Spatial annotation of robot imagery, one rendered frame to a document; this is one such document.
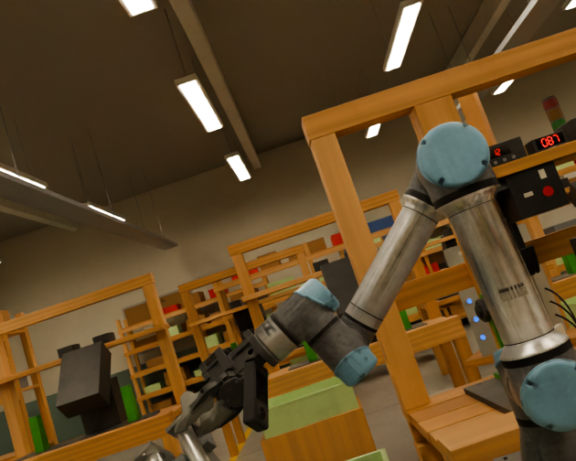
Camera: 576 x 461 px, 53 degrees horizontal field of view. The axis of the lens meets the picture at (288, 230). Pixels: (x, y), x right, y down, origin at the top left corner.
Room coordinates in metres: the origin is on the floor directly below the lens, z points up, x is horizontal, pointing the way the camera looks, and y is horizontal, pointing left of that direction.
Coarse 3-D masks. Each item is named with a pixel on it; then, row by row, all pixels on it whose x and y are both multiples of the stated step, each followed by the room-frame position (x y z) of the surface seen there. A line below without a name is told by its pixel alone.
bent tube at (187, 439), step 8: (192, 424) 1.05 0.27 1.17; (168, 432) 1.03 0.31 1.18; (184, 432) 1.03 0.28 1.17; (192, 432) 1.03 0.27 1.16; (184, 440) 1.02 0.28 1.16; (192, 440) 1.01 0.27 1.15; (184, 448) 1.01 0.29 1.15; (192, 448) 1.00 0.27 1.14; (200, 448) 1.00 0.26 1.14; (192, 456) 0.99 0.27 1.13; (200, 456) 0.99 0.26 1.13
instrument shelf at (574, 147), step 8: (568, 144) 1.86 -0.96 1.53; (544, 152) 1.86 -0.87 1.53; (552, 152) 1.86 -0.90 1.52; (560, 152) 1.86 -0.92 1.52; (568, 152) 1.86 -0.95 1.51; (520, 160) 1.86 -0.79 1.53; (528, 160) 1.86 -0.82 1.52; (536, 160) 1.86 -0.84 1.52; (544, 160) 1.86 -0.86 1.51; (552, 160) 1.87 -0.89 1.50; (560, 160) 1.96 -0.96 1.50; (568, 160) 2.04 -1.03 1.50; (496, 168) 1.86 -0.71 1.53; (504, 168) 1.86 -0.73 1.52; (512, 168) 1.86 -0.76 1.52; (520, 168) 1.86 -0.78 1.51; (528, 168) 1.88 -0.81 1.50; (496, 176) 1.86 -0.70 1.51; (504, 176) 1.86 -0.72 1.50
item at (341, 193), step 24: (432, 120) 1.97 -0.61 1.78; (456, 120) 1.98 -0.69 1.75; (312, 144) 1.96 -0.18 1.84; (336, 144) 1.96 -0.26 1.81; (336, 168) 1.96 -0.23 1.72; (336, 192) 1.96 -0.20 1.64; (336, 216) 1.97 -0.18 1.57; (360, 216) 1.96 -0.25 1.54; (360, 240) 1.96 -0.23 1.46; (360, 264) 1.96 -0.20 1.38; (384, 336) 1.96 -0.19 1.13; (408, 360) 1.96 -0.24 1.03; (408, 384) 1.96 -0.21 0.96; (408, 408) 1.96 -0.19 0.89
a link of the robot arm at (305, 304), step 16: (304, 288) 1.04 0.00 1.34; (320, 288) 1.03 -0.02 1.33; (288, 304) 1.04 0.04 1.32; (304, 304) 1.02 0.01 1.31; (320, 304) 1.02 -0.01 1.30; (336, 304) 1.04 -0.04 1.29; (288, 320) 1.02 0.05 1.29; (304, 320) 1.02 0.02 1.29; (320, 320) 1.02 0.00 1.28; (288, 336) 1.02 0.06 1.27; (304, 336) 1.04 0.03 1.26
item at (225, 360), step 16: (224, 352) 1.08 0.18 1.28; (240, 352) 1.07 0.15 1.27; (256, 352) 1.05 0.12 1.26; (208, 368) 1.05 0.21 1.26; (224, 368) 1.03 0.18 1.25; (240, 368) 1.04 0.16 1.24; (224, 384) 1.01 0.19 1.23; (240, 384) 1.03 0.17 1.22; (224, 400) 1.03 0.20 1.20; (240, 400) 1.05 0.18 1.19
